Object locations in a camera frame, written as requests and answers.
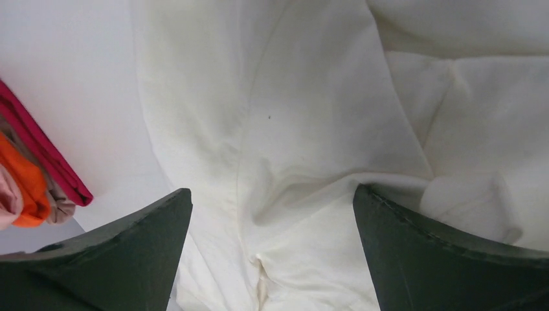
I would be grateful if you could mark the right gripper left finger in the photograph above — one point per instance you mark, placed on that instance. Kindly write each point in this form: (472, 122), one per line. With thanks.
(127, 264)

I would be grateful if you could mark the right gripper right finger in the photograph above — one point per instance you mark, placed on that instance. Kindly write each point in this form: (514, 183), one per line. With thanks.
(417, 263)

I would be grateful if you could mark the white t shirt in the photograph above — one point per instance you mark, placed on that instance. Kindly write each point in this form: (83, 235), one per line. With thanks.
(273, 112)

